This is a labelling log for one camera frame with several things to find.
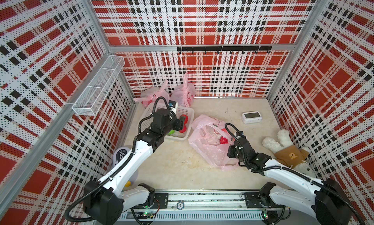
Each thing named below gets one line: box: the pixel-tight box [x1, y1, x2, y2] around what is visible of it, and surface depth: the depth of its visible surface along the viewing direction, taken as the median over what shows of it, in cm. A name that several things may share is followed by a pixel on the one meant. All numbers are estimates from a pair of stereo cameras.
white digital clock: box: [241, 111, 263, 124], surface depth 106 cm
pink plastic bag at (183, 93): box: [169, 71, 196, 108], surface depth 111 cm
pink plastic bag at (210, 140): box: [187, 114, 239, 171], surface depth 85 cm
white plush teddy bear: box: [262, 129, 317, 179], surface depth 84 cm
